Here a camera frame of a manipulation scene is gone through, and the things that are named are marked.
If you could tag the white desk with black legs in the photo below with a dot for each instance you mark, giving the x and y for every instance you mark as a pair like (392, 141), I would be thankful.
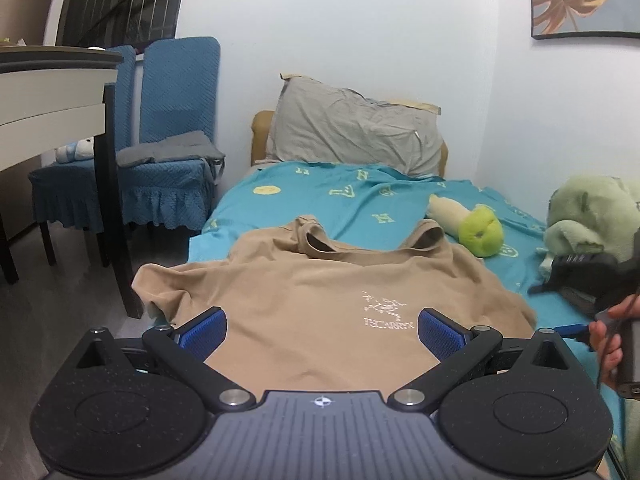
(50, 85)

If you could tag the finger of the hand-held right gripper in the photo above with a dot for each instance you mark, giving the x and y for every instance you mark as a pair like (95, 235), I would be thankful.
(572, 331)

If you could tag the person's right hand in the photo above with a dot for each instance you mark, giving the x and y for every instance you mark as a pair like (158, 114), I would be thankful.
(607, 350)

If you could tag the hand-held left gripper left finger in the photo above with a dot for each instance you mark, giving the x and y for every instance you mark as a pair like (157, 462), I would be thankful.
(204, 334)

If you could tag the tan t-shirt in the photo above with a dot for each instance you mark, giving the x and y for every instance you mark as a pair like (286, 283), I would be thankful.
(320, 310)

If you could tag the window with metal grille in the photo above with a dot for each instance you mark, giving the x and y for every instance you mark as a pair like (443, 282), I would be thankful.
(125, 0)

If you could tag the small white and blue plush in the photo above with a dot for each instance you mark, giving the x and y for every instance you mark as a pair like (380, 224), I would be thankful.
(75, 149)

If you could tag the blue covered chair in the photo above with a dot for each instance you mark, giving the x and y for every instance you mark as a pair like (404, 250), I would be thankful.
(70, 190)
(175, 100)

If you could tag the grey folded cloth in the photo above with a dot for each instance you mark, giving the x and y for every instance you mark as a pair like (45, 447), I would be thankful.
(170, 147)

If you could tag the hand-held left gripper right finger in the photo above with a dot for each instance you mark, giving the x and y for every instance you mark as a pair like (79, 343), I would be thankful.
(441, 334)

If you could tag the teal printed bed sheet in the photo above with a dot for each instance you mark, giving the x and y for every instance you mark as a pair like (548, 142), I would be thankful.
(360, 195)

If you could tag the green and cream plush toy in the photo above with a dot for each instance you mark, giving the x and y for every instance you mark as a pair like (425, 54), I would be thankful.
(475, 222)

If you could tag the grey pillow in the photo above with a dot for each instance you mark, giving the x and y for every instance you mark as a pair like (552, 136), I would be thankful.
(350, 125)

